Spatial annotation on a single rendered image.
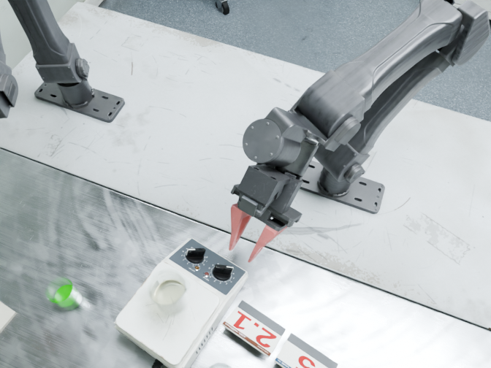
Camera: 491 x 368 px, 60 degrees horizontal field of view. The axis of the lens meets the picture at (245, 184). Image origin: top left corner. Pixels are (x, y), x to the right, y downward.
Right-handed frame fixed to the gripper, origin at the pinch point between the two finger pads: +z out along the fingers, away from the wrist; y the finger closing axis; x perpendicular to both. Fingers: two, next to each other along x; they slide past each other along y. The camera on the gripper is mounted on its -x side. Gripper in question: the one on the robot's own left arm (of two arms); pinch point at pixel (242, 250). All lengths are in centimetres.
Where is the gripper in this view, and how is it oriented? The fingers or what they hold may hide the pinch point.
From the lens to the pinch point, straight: 66.7
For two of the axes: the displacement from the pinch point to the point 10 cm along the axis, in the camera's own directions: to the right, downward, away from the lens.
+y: 8.4, 4.8, -2.6
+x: 3.3, -0.7, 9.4
